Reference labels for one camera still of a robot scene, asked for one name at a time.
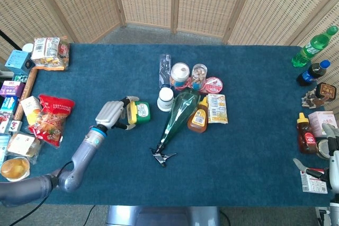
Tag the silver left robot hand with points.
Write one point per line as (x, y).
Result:
(108, 115)

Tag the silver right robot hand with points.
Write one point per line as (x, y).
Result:
(334, 167)

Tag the yellow lidded box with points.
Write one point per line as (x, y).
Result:
(140, 112)

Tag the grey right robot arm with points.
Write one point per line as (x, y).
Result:
(334, 210)

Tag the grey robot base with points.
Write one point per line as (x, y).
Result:
(161, 216)

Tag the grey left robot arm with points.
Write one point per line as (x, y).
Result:
(79, 157)

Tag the white box with flower print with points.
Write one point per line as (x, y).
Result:
(15, 126)

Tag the green patterned box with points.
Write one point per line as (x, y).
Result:
(20, 78)

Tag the blue toothpaste box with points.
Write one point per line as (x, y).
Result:
(9, 104)

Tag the purple box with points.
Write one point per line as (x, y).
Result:
(12, 88)

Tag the red fruit print box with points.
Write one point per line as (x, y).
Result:
(4, 121)

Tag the light blue speaker box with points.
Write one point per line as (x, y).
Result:
(18, 62)

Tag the light blue paper packet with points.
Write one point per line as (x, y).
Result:
(3, 146)

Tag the dark honey bottle yellow cap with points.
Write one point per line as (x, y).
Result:
(306, 137)

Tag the pink and white carton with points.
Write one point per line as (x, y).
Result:
(319, 122)

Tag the red snack bag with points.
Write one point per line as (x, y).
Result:
(53, 120)

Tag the white plastic bottle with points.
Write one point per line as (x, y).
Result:
(165, 99)

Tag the black metal corkscrew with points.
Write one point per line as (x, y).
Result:
(160, 155)

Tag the bag of dark mixed snacks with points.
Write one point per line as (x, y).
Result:
(310, 101)

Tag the clear plastic water bottle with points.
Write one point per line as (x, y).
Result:
(164, 70)

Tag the green glass bottle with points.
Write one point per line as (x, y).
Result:
(181, 112)

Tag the colourful candy bag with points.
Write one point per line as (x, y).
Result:
(62, 56)

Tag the brown lidded jar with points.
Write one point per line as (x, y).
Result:
(325, 91)

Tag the white and orange carton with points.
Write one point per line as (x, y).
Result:
(30, 107)

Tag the white-lidded snack jar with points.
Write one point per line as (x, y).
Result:
(180, 75)

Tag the amber honey squeeze bottle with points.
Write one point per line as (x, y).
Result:
(198, 118)

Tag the wrapped sandwich pack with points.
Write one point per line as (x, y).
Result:
(22, 145)

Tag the white barcode snack packet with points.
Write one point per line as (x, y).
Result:
(43, 48)

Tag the blue table cloth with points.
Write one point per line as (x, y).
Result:
(238, 157)

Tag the blue-capped cola bottle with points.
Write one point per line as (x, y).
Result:
(311, 73)

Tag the clear jar of nuts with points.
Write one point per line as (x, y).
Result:
(199, 75)

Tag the white round cap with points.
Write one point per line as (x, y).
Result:
(27, 47)

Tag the yellow fruit jelly cup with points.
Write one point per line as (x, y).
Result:
(14, 169)

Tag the yellow and white snack packet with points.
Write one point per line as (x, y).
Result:
(217, 109)

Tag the red and white sealed cup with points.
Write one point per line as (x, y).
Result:
(214, 85)

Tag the green soda bottle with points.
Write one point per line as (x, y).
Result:
(310, 50)

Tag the woven bamboo folding screen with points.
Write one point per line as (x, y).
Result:
(206, 1)

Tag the wooden rail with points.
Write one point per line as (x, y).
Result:
(26, 91)

